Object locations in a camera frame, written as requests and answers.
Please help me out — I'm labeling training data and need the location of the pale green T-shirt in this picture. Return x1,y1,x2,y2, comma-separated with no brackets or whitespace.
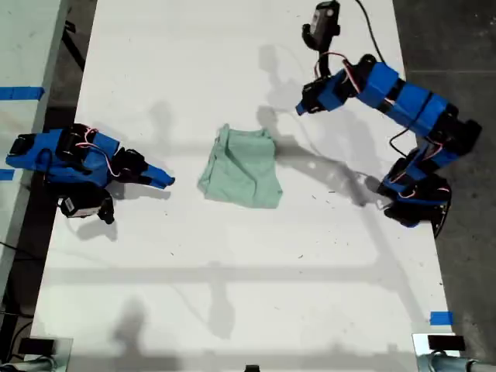
197,123,284,210

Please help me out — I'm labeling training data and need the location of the black metal stand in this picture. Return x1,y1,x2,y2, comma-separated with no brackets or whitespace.
60,19,87,73

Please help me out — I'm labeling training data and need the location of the long blue tape strip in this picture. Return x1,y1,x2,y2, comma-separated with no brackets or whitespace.
0,87,46,101

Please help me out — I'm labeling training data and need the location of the pale side table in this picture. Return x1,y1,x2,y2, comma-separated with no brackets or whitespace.
0,0,72,301

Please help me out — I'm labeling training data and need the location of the shiny metal clamp plate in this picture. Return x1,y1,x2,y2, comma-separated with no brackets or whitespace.
412,332,462,372
53,336,74,372

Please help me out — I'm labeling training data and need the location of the grey metal pipe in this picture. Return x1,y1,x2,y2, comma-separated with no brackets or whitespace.
21,356,57,372
420,354,496,372

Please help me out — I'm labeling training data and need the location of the small blue tape patch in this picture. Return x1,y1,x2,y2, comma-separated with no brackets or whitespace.
429,311,454,326

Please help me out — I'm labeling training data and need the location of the short black camera stalk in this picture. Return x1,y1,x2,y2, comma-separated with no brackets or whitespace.
312,49,332,81

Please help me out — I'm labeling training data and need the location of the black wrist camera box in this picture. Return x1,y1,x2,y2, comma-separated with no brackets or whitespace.
301,0,342,52
57,191,116,225

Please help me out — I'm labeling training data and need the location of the thin black floor cable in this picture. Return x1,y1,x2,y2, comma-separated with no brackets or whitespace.
0,240,28,257

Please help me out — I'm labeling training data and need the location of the black base cable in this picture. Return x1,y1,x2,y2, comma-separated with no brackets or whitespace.
432,203,453,239

